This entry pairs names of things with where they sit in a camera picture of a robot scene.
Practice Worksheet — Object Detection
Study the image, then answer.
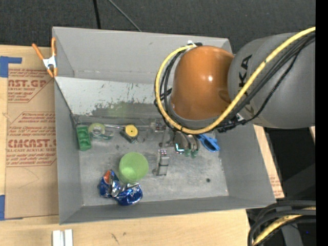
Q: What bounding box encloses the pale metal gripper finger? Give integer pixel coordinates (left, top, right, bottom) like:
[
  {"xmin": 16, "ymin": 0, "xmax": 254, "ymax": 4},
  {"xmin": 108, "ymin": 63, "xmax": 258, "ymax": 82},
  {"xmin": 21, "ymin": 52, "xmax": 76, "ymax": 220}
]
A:
[
  {"xmin": 153, "ymin": 149, "xmax": 170, "ymax": 176},
  {"xmin": 153, "ymin": 121, "xmax": 167, "ymax": 148}
]

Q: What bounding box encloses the grey metal bin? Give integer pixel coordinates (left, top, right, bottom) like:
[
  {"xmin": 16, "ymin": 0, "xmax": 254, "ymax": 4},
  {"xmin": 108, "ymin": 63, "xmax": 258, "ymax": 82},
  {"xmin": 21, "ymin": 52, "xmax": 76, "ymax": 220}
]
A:
[{"xmin": 52, "ymin": 26, "xmax": 277, "ymax": 225}]

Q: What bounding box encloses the blue plastic clip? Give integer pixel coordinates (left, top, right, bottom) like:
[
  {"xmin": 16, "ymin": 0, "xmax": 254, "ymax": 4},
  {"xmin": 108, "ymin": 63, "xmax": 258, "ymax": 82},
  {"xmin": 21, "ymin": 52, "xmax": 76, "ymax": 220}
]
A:
[{"xmin": 197, "ymin": 134, "xmax": 221, "ymax": 153}]

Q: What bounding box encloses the yellow round disc black base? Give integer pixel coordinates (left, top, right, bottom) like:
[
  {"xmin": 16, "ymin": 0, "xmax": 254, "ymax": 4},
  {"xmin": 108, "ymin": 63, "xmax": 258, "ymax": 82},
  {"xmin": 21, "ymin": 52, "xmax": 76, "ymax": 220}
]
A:
[{"xmin": 119, "ymin": 124, "xmax": 139, "ymax": 144}]

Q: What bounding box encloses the light green plastic cup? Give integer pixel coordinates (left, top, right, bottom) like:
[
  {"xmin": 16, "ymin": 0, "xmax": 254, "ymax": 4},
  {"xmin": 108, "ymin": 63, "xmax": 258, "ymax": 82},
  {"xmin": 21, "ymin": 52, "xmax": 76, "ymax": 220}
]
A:
[{"xmin": 118, "ymin": 151, "xmax": 150, "ymax": 185}]

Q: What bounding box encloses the crushed blue drink can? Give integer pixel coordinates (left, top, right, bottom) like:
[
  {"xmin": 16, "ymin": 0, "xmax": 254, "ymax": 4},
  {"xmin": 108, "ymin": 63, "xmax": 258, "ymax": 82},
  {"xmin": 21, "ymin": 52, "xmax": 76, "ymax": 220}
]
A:
[{"xmin": 97, "ymin": 169, "xmax": 144, "ymax": 206}]

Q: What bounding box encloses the green toy block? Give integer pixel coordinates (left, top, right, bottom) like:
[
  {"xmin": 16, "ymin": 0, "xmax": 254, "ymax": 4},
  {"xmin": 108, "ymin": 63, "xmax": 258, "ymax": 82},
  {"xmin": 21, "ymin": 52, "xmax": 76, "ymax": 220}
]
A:
[{"xmin": 76, "ymin": 124, "xmax": 92, "ymax": 151}]

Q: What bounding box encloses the brown cardboard board red print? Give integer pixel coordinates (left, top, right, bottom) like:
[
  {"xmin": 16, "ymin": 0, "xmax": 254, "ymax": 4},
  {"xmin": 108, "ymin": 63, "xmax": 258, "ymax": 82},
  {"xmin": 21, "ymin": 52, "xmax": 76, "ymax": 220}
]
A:
[{"xmin": 0, "ymin": 44, "xmax": 285, "ymax": 220}]

